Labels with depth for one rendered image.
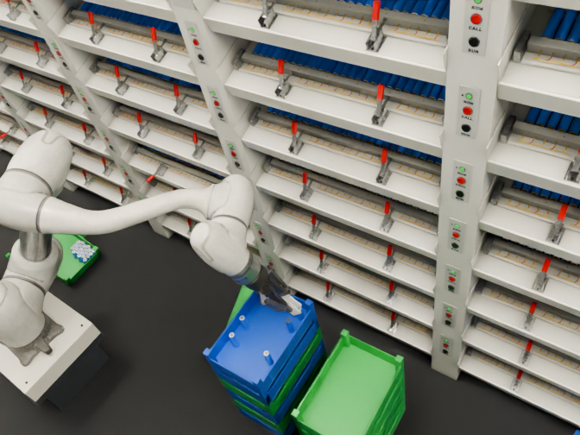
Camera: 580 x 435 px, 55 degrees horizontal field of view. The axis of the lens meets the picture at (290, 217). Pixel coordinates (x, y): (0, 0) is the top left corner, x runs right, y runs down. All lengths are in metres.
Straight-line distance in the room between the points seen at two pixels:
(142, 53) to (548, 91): 1.12
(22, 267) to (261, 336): 0.87
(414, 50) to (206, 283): 1.56
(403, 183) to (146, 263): 1.50
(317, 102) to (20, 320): 1.27
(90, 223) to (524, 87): 1.06
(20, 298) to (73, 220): 0.61
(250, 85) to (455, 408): 1.27
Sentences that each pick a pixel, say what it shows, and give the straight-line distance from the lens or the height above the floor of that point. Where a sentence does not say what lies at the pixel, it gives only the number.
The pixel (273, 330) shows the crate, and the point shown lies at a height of 0.40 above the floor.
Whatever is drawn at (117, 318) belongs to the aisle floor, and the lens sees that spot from 2.49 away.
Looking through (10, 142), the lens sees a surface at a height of 0.12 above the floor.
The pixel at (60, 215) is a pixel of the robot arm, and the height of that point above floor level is 0.94.
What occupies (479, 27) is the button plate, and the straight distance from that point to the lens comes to 1.02.
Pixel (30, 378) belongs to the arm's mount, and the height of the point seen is 0.27.
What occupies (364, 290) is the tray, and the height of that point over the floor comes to 0.30.
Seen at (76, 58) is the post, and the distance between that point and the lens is 2.06.
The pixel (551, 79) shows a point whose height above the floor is 1.27.
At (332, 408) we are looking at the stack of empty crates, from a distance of 1.70.
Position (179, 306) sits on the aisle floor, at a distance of 2.40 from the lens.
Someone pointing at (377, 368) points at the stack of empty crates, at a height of 0.32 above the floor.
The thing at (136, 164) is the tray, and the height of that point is 0.50.
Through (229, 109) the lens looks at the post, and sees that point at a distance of 1.55.
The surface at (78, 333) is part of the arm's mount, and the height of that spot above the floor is 0.27.
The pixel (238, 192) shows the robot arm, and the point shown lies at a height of 0.84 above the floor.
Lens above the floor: 1.91
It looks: 49 degrees down
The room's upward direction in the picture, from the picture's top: 15 degrees counter-clockwise
